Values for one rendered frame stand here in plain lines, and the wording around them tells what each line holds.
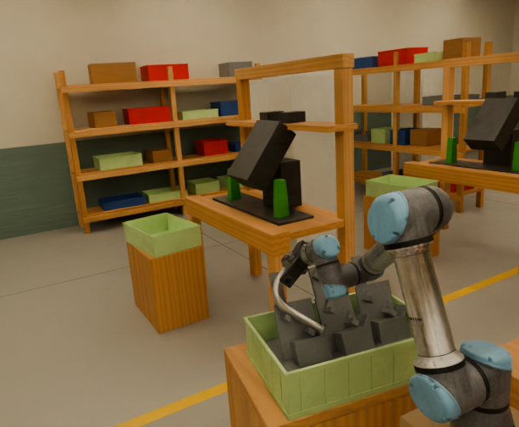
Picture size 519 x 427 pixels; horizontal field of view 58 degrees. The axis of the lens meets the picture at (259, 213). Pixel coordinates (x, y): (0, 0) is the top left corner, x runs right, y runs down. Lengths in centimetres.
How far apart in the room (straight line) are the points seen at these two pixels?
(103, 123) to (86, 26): 142
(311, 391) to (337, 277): 38
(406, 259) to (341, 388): 64
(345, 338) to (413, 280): 69
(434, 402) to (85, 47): 688
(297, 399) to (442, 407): 54
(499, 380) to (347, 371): 51
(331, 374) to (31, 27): 653
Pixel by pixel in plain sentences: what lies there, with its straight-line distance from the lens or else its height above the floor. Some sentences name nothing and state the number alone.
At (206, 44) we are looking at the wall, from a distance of 806.
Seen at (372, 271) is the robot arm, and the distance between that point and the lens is 148.
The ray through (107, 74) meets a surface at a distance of 698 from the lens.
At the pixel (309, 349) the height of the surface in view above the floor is 90.
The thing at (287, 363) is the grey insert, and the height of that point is 85.
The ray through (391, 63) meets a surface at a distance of 757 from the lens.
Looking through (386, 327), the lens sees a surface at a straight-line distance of 189.
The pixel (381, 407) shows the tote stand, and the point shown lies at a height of 74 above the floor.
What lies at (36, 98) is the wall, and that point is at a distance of 734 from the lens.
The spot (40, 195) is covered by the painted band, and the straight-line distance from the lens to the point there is 743.
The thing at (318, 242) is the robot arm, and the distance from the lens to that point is 142.
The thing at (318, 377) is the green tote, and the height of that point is 92.
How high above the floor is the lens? 181
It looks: 15 degrees down
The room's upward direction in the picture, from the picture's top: 4 degrees counter-clockwise
